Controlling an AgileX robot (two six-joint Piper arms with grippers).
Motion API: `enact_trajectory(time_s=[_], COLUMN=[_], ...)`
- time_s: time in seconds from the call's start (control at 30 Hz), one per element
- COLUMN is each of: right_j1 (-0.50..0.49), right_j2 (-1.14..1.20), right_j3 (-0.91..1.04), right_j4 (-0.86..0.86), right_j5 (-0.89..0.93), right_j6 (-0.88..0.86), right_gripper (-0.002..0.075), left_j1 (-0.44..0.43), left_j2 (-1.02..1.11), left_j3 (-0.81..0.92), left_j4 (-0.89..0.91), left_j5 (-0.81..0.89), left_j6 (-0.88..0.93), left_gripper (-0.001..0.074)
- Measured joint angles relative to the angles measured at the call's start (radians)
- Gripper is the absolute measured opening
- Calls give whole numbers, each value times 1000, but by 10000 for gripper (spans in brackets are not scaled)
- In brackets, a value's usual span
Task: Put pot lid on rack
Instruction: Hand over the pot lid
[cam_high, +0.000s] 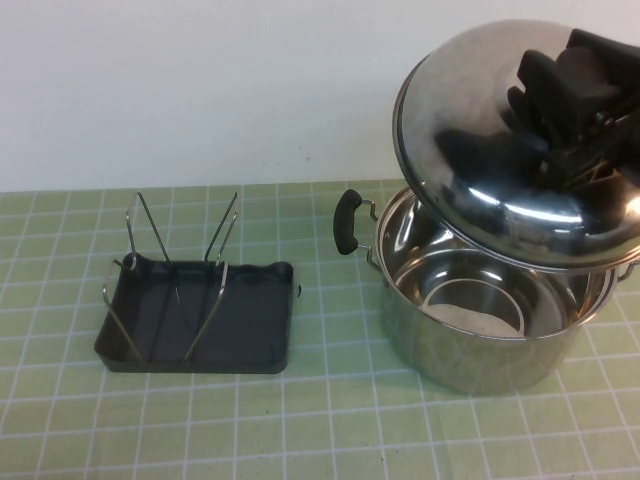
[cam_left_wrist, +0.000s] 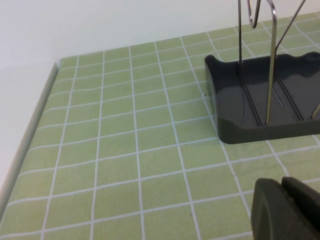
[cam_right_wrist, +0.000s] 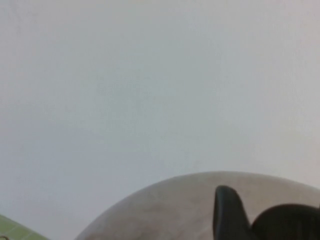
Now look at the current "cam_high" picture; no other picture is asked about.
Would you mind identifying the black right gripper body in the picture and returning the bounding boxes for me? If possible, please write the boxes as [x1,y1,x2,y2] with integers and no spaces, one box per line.
[568,28,640,70]

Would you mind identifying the stainless steel pot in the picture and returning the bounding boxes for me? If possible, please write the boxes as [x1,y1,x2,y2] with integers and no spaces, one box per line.
[333,187,640,399]

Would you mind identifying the green checkered tablecloth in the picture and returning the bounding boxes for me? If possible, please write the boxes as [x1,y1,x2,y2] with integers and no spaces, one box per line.
[0,179,640,480]

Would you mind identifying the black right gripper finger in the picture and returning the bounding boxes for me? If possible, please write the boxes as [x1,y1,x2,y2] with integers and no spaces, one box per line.
[516,46,620,132]
[542,127,640,202]

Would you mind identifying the steel pot lid black knob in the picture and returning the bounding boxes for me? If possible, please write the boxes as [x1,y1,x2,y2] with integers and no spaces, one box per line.
[391,23,640,274]

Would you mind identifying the black plastic rack tray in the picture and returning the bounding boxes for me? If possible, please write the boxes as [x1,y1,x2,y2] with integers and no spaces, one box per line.
[93,251,303,376]

